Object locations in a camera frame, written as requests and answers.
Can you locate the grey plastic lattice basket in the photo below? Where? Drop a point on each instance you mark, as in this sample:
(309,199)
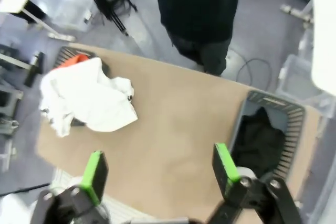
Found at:
(294,134)
(64,53)

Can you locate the person in black t-shirt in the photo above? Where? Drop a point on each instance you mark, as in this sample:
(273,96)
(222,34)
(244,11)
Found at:
(199,6)

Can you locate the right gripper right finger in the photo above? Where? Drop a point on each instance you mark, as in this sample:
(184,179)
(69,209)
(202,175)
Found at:
(225,171)

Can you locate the black trousers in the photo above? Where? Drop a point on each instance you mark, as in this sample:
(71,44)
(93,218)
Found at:
(257,140)

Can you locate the white t-shirt black print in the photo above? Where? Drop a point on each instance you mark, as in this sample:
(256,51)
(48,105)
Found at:
(86,98)

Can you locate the orange printed t-shirt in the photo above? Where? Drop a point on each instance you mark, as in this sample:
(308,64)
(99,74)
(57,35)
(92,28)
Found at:
(77,60)

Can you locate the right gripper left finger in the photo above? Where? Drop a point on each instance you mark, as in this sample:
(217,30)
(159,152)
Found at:
(95,176)

